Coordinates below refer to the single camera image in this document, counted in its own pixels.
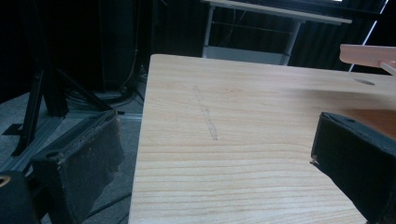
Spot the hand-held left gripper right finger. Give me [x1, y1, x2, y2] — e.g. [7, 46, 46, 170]
[309, 111, 396, 224]

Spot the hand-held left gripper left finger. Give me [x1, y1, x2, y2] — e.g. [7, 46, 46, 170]
[30, 110, 126, 224]

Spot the black metal stand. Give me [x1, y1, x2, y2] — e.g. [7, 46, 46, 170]
[2, 66, 114, 157]

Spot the white slanted metal bar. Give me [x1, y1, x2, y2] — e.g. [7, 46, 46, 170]
[347, 0, 390, 73]

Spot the white desk with metal legs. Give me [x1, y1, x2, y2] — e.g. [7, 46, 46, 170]
[200, 0, 353, 66]

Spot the aluminium floor rail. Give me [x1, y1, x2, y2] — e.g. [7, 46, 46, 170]
[0, 115, 64, 173]

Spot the black cable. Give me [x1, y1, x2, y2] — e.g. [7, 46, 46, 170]
[87, 191, 133, 219]

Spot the bundle of black floor cables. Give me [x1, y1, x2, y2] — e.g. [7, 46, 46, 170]
[64, 63, 148, 110]

